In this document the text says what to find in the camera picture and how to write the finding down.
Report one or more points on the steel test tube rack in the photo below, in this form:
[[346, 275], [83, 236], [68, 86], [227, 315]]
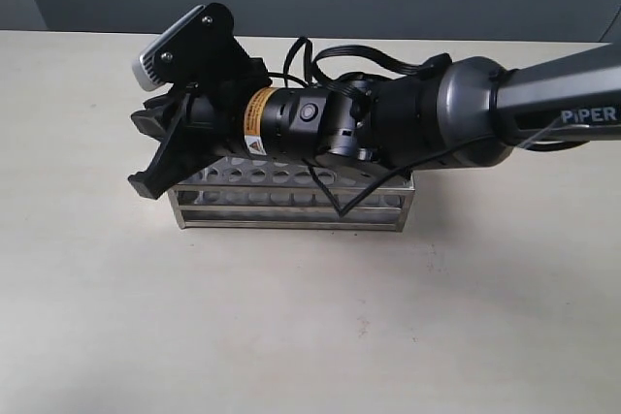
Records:
[[238, 193]]

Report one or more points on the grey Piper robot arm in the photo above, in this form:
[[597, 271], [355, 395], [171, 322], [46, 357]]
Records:
[[470, 113]]

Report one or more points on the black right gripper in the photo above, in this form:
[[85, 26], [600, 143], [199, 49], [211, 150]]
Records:
[[223, 101]]

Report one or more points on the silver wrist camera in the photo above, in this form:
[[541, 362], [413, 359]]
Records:
[[143, 66]]

